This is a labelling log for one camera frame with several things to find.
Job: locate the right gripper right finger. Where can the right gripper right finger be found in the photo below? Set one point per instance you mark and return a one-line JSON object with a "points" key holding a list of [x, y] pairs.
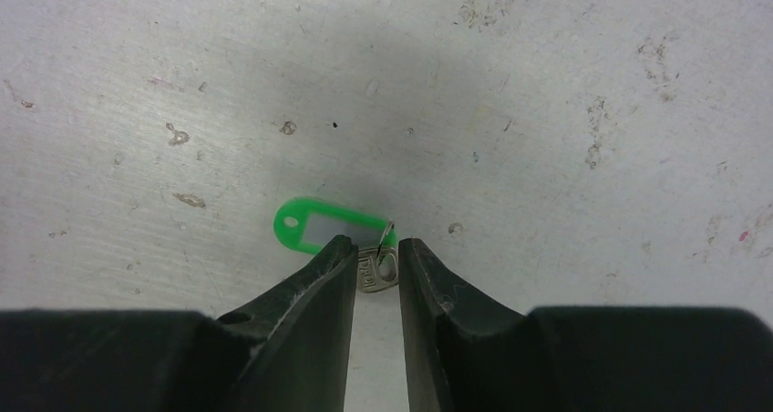
{"points": [[458, 341]]}

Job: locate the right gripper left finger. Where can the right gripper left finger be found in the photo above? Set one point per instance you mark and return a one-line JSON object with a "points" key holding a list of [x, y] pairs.
{"points": [[299, 336]]}

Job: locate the green tag key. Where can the green tag key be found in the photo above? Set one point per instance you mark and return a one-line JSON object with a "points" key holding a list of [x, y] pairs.
{"points": [[308, 224]]}

